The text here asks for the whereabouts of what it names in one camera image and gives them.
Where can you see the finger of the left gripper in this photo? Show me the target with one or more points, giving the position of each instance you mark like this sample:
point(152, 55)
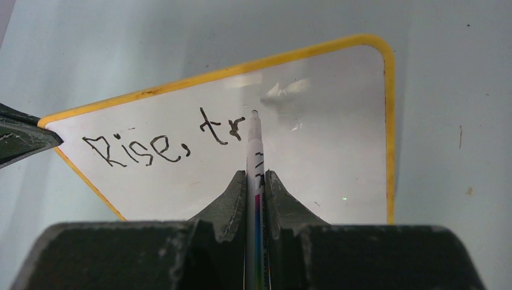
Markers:
point(9, 112)
point(19, 141)

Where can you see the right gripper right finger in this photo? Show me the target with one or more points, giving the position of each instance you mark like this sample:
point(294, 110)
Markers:
point(305, 252)

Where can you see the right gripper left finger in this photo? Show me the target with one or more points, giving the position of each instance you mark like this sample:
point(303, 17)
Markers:
point(205, 252)

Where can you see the black whiteboard marker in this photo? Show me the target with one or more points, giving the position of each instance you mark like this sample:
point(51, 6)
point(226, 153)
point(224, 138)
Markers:
point(255, 268)

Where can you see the yellow framed whiteboard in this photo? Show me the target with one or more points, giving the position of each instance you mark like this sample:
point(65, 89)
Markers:
point(327, 117)

